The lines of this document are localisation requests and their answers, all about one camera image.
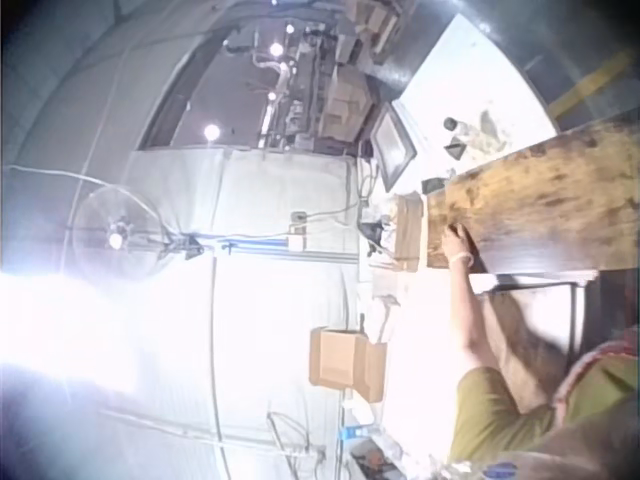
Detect blue packet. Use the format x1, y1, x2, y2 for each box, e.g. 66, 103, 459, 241
337, 422, 377, 443

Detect white cable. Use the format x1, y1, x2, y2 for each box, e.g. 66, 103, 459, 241
0, 163, 166, 236

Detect brown wooden board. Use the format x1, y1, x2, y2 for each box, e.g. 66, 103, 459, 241
423, 128, 640, 275

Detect open cardboard box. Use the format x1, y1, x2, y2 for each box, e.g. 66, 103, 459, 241
308, 326, 389, 404

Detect clear bottle with dark cap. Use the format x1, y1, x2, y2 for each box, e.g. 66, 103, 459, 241
443, 116, 476, 137

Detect grey framed monitor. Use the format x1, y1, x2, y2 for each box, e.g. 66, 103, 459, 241
370, 102, 418, 192

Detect person's left hand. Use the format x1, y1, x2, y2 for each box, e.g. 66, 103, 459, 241
441, 222, 477, 267

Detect white power socket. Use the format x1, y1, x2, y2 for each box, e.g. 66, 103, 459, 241
287, 209, 308, 252

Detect shelves with cartons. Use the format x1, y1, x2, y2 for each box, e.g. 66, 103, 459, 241
249, 0, 406, 154

